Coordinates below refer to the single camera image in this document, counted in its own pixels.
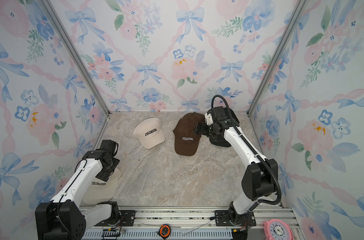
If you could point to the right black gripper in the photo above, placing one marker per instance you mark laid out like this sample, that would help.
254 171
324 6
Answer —
204 129

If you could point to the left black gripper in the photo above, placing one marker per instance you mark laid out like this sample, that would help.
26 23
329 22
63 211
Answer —
106 174

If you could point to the cream colorado cap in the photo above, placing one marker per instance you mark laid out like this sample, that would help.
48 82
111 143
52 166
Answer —
100 191
149 133

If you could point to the brown Colorado cap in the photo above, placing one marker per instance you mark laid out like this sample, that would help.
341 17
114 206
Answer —
186 141

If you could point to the cream Colorado cap back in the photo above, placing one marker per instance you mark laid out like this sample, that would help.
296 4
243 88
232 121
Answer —
149 133

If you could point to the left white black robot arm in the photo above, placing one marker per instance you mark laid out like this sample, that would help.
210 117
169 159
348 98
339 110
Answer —
61 217

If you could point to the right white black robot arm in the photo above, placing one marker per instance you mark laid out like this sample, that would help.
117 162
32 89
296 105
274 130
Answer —
259 183

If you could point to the black R cap back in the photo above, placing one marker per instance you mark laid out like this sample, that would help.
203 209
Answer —
220 141

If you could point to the orange black tape measure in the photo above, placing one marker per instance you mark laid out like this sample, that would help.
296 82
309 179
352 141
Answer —
164 231

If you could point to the pink round clock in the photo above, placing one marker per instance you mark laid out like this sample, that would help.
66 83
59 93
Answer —
277 230

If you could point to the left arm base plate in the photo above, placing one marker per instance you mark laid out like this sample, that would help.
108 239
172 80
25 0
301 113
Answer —
125 218

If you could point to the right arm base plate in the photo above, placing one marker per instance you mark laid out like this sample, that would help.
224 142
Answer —
229 218

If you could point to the aluminium rail frame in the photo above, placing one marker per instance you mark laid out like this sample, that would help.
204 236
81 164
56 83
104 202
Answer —
192 223

